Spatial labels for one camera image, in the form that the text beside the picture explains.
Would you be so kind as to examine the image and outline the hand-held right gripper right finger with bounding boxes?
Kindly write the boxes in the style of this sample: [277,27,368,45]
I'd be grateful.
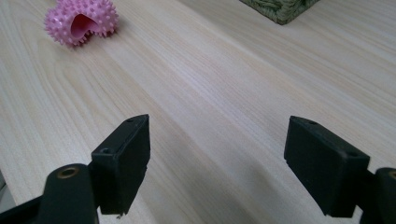
[283,115,372,218]

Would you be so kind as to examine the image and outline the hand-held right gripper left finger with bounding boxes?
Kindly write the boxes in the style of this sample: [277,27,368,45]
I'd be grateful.
[91,114,151,216]

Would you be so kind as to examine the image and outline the pink spiky rubber ball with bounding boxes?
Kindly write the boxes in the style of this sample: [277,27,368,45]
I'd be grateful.
[44,0,120,48]

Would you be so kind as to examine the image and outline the green woven basket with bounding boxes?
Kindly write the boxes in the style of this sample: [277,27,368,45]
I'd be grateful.
[238,0,321,26]

